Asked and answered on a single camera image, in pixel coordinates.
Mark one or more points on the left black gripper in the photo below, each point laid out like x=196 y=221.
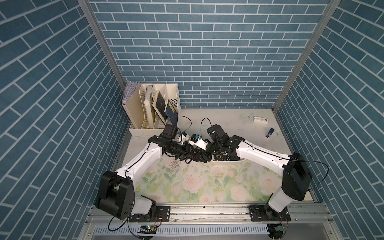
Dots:
x=185 y=151

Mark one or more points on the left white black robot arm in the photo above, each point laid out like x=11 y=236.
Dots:
x=116 y=195

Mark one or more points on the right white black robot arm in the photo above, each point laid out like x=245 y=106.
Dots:
x=293 y=169

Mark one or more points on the white small rectangular box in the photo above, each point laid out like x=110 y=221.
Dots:
x=260 y=120

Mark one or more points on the dark blue book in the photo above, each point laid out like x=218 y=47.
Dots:
x=171 y=113

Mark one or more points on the small blue bottle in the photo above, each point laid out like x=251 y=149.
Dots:
x=270 y=132

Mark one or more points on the black yellow book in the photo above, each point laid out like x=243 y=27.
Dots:
x=159 y=105

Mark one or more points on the white desktop file organizer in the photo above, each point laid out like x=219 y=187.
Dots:
x=169 y=92

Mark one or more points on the white yellow book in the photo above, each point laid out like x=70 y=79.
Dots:
x=148 y=104

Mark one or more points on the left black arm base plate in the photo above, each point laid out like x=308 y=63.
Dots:
x=159 y=214

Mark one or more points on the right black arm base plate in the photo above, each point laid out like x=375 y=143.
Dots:
x=264 y=213

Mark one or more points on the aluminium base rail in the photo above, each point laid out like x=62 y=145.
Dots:
x=208 y=221

